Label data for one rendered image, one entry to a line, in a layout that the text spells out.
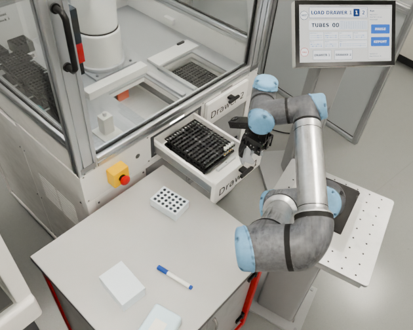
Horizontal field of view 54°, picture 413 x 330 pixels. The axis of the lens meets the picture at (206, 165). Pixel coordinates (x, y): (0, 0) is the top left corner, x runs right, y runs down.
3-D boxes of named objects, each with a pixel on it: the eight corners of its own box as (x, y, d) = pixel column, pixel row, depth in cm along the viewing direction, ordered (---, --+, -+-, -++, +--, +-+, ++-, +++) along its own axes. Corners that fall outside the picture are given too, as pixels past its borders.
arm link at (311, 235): (341, 266, 88) (323, 81, 108) (290, 267, 92) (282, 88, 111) (343, 274, 98) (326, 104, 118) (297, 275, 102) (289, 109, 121)
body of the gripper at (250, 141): (258, 158, 135) (264, 131, 127) (238, 145, 139) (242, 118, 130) (271, 146, 140) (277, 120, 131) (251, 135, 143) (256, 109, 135)
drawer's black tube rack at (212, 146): (233, 156, 165) (235, 145, 160) (204, 178, 155) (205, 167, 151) (193, 130, 175) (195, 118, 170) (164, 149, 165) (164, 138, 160)
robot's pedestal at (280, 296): (316, 289, 217) (366, 202, 163) (297, 338, 199) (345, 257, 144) (266, 263, 226) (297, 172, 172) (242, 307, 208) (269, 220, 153)
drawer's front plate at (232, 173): (259, 164, 165) (264, 145, 157) (213, 203, 149) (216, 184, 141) (256, 162, 166) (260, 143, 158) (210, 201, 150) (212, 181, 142)
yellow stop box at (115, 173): (131, 179, 152) (130, 166, 147) (116, 190, 148) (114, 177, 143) (122, 172, 154) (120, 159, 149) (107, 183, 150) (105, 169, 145)
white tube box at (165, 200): (189, 207, 155) (189, 201, 152) (175, 221, 150) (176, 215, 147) (164, 192, 159) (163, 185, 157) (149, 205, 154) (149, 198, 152)
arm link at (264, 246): (307, 215, 145) (294, 280, 94) (267, 218, 150) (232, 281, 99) (304, 183, 144) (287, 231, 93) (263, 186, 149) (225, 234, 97)
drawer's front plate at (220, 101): (246, 98, 196) (249, 79, 188) (206, 124, 180) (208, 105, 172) (243, 96, 197) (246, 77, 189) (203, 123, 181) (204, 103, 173)
